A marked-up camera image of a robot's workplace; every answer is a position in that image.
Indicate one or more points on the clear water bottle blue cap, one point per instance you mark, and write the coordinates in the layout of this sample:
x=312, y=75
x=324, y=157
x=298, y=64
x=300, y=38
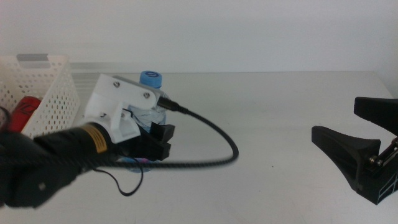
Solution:
x=150, y=78

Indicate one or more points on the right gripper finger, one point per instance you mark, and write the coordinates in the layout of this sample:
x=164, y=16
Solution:
x=348, y=149
x=382, y=112

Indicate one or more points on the red cola can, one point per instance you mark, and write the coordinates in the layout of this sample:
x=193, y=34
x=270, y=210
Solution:
x=25, y=112

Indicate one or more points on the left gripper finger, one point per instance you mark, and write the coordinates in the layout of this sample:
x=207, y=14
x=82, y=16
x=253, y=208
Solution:
x=163, y=132

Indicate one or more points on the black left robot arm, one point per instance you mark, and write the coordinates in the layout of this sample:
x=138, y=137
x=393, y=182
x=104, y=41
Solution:
x=46, y=165

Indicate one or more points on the white perforated plastic basket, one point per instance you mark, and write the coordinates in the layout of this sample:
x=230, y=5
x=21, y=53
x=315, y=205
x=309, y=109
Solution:
x=59, y=93

